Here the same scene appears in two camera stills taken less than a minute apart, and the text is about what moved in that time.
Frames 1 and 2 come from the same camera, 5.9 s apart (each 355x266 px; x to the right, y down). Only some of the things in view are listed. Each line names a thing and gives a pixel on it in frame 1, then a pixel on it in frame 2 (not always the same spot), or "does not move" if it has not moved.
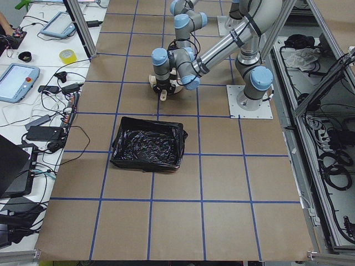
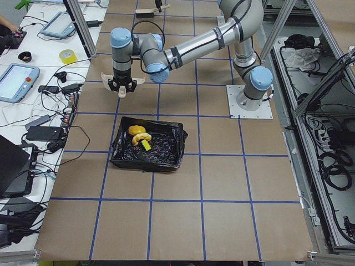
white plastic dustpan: [175, 82] → [106, 78]
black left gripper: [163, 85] → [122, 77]
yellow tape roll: [67, 56] does not move
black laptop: [18, 163] does not move
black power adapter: [42, 132] does not move
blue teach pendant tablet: [60, 25] does not move
